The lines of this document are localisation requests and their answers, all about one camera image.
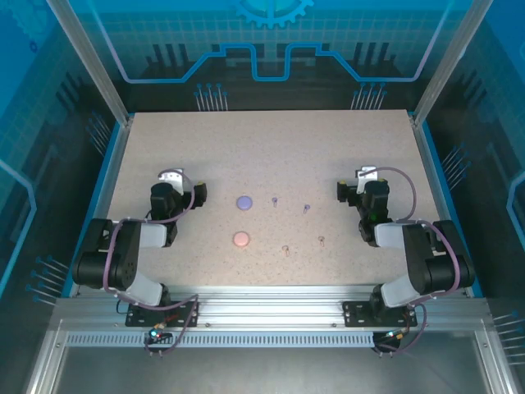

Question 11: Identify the left power connector with light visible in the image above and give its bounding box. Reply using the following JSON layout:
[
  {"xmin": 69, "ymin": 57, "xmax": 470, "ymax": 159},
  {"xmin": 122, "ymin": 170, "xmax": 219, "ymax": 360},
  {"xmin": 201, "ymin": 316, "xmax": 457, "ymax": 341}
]
[{"xmin": 144, "ymin": 326, "xmax": 171, "ymax": 344}]

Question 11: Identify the right power connector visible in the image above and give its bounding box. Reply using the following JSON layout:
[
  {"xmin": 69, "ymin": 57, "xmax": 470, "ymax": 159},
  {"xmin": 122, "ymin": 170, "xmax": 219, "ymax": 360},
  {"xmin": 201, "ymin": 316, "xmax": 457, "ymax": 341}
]
[{"xmin": 379, "ymin": 328, "xmax": 411, "ymax": 341}]

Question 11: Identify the metal bottom panel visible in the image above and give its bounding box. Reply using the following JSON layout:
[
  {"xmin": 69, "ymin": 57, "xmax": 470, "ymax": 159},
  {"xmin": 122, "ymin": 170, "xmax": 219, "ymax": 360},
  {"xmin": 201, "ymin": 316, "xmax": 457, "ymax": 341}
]
[{"xmin": 24, "ymin": 319, "xmax": 518, "ymax": 394}]

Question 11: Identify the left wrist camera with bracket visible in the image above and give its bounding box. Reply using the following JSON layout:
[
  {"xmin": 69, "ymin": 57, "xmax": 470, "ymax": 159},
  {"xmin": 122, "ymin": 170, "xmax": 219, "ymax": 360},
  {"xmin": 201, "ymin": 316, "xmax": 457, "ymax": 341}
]
[{"xmin": 157, "ymin": 167, "xmax": 185, "ymax": 186}]

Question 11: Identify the left aluminium side rail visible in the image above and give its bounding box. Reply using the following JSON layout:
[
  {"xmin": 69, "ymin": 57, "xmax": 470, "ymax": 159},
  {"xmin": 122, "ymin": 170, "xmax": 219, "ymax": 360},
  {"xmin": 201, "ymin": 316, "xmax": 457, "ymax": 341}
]
[{"xmin": 69, "ymin": 117, "xmax": 135, "ymax": 299}]

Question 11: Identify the aluminium side rail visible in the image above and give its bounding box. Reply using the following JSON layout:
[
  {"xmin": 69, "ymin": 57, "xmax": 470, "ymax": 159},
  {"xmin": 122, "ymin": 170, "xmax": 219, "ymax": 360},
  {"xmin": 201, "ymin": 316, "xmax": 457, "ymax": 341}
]
[
  {"xmin": 69, "ymin": 117, "xmax": 135, "ymax": 299},
  {"xmin": 409, "ymin": 112, "xmax": 485, "ymax": 299}
]

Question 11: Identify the right aluminium side rail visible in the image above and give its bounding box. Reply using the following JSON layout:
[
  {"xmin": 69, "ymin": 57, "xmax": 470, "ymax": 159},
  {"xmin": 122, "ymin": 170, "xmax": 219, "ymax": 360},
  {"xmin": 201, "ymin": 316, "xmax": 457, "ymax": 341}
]
[{"xmin": 409, "ymin": 112, "xmax": 485, "ymax": 299}]

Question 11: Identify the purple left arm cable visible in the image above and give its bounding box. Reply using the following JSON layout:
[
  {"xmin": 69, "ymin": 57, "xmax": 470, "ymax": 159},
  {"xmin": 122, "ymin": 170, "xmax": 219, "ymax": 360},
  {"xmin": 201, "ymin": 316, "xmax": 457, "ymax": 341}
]
[{"xmin": 100, "ymin": 167, "xmax": 201, "ymax": 358}]

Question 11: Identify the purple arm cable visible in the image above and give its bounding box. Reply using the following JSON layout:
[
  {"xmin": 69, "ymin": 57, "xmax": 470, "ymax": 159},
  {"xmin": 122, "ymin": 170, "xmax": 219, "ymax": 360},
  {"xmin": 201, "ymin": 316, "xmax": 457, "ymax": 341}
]
[
  {"xmin": 100, "ymin": 167, "xmax": 201, "ymax": 358},
  {"xmin": 358, "ymin": 166, "xmax": 460, "ymax": 358}
]

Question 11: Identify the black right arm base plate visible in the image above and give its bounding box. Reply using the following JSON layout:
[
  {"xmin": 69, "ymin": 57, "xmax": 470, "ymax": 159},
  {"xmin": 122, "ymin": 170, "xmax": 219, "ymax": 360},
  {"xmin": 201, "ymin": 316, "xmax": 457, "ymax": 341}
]
[{"xmin": 342, "ymin": 300, "xmax": 416, "ymax": 328}]

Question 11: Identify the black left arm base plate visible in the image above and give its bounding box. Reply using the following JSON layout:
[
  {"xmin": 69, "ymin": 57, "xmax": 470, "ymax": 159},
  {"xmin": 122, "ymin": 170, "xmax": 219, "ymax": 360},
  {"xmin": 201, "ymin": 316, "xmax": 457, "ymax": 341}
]
[{"xmin": 125, "ymin": 300, "xmax": 201, "ymax": 328}]

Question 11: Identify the aluminium mounting rail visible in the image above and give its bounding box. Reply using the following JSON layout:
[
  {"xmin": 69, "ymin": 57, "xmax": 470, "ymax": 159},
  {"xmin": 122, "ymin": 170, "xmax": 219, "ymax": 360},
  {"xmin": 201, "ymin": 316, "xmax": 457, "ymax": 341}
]
[{"xmin": 52, "ymin": 286, "xmax": 491, "ymax": 329}]

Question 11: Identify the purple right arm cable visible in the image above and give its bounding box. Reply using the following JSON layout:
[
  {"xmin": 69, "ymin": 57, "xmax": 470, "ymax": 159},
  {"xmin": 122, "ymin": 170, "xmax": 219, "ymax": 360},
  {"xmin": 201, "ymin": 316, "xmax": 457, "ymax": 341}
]
[{"xmin": 358, "ymin": 166, "xmax": 460, "ymax": 358}]

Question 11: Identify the perforated aluminium cable duct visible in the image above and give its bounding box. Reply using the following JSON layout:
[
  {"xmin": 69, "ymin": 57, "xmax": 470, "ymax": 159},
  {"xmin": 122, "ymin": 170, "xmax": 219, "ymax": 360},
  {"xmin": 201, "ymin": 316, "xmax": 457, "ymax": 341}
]
[{"xmin": 64, "ymin": 332, "xmax": 378, "ymax": 349}]

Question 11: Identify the left aluminium frame post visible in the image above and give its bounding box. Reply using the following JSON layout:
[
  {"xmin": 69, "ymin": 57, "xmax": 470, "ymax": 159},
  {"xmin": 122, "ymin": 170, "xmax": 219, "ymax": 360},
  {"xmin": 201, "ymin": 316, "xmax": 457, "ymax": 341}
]
[{"xmin": 45, "ymin": 0, "xmax": 135, "ymax": 126}]

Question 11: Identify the aluminium frame post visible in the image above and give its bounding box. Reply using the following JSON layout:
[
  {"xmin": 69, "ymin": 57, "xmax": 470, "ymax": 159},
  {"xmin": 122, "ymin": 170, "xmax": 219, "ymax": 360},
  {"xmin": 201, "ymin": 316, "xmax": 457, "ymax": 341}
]
[
  {"xmin": 412, "ymin": 0, "xmax": 495, "ymax": 126},
  {"xmin": 45, "ymin": 0, "xmax": 135, "ymax": 126}
]

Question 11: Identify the right aluminium frame post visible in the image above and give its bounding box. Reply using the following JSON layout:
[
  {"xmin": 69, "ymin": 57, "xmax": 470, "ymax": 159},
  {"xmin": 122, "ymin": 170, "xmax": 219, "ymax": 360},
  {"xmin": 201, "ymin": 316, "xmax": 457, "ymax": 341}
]
[{"xmin": 412, "ymin": 0, "xmax": 495, "ymax": 126}]

